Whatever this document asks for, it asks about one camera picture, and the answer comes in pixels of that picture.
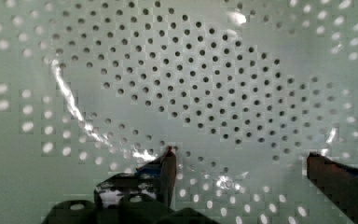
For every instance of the green plastic strainer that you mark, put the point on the green plastic strainer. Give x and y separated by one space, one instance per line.
241 90

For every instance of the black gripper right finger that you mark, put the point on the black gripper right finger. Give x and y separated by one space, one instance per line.
337 181

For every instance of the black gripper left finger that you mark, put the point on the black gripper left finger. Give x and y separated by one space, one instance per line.
156 179

